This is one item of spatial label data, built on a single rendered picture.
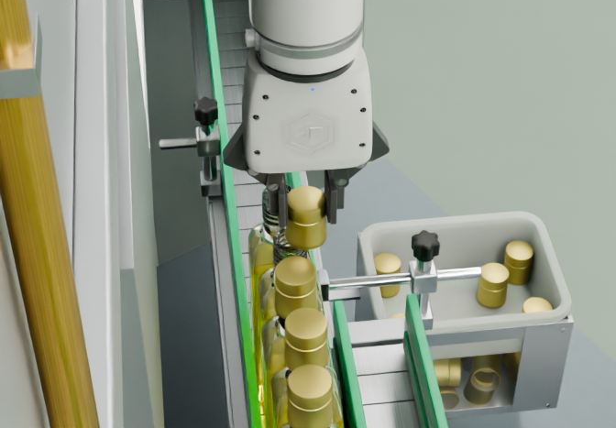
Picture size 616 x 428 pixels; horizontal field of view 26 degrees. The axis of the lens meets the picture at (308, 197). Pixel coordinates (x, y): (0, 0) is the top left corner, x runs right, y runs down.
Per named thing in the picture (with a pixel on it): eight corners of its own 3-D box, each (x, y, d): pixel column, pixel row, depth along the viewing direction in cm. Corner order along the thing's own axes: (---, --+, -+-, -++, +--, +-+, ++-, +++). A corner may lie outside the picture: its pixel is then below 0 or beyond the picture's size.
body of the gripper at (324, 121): (241, 72, 97) (246, 186, 105) (380, 63, 98) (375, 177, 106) (235, 13, 103) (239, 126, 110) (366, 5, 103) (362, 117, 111)
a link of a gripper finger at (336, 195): (329, 166, 107) (328, 226, 112) (368, 163, 107) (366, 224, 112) (324, 140, 109) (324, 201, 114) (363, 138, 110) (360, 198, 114)
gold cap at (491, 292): (501, 285, 161) (505, 260, 158) (509, 307, 159) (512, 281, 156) (473, 288, 161) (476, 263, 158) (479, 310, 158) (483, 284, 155)
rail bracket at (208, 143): (164, 184, 159) (155, 96, 150) (221, 180, 160) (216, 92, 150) (165, 207, 156) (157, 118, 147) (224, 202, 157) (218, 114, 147)
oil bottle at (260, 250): (252, 362, 138) (246, 213, 124) (306, 356, 139) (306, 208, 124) (257, 404, 134) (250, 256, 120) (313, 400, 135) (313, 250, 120)
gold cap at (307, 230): (283, 223, 116) (282, 185, 113) (324, 220, 116) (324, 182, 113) (287, 252, 113) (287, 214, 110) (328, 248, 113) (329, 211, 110)
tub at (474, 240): (354, 273, 165) (356, 223, 159) (531, 258, 167) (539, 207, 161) (376, 383, 152) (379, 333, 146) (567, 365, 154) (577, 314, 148)
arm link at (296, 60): (247, 52, 95) (248, 85, 97) (369, 44, 96) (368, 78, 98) (239, -14, 102) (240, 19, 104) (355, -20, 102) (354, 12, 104)
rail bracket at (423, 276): (316, 321, 142) (316, 236, 133) (471, 306, 143) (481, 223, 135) (319, 342, 140) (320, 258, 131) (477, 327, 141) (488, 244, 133)
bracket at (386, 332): (332, 361, 147) (333, 318, 142) (417, 353, 148) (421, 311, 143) (336, 386, 144) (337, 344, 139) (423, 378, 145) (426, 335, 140)
